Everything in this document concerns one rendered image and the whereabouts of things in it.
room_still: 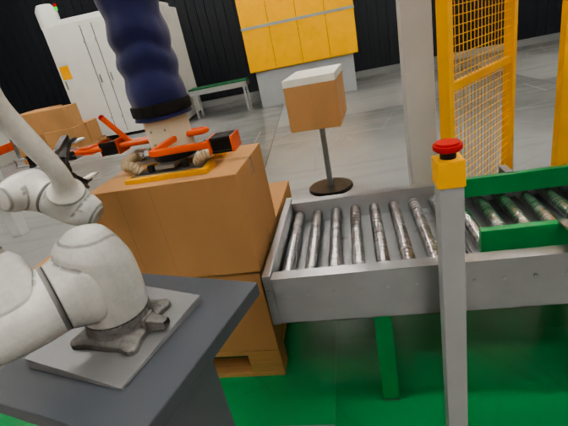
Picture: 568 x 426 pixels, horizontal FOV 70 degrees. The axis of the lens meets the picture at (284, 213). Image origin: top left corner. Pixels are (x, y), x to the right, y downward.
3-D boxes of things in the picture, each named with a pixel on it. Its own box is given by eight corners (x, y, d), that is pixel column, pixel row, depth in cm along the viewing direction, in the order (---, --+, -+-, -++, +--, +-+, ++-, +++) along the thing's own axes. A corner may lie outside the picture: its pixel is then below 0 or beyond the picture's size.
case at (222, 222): (277, 224, 192) (259, 142, 176) (260, 271, 156) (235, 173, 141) (162, 237, 205) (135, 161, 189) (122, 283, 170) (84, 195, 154)
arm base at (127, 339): (149, 358, 90) (141, 340, 88) (68, 349, 97) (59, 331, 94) (187, 303, 106) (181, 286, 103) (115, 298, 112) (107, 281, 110)
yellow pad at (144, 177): (216, 164, 157) (213, 152, 155) (208, 173, 148) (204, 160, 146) (137, 177, 164) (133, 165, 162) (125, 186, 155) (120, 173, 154)
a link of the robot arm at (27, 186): (23, 190, 132) (61, 204, 132) (-16, 210, 118) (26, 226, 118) (23, 161, 127) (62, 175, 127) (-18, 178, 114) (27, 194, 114)
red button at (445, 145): (459, 150, 103) (459, 135, 102) (466, 160, 97) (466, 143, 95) (430, 155, 105) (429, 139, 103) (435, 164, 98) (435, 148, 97)
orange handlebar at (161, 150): (237, 127, 157) (236, 117, 156) (214, 150, 130) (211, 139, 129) (35, 161, 177) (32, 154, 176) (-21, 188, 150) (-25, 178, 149)
